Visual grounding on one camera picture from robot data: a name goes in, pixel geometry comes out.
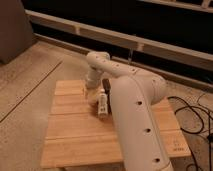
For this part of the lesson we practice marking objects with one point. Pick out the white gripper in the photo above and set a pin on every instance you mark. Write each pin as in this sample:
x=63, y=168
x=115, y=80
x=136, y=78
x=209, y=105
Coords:
x=93, y=80

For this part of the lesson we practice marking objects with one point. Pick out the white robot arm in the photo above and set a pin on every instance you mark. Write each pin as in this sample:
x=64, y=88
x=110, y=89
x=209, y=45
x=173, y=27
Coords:
x=133, y=91

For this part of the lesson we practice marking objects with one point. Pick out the white bottle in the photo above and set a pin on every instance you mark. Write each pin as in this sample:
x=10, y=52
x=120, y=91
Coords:
x=102, y=104

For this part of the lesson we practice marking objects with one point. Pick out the wooden table board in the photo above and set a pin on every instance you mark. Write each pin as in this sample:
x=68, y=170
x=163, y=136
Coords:
x=74, y=136

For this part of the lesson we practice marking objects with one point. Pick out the white railing shelf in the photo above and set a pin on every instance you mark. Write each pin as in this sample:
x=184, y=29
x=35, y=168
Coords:
x=179, y=35

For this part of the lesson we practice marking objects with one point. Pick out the grey cabinet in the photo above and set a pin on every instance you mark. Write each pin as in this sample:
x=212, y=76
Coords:
x=16, y=33

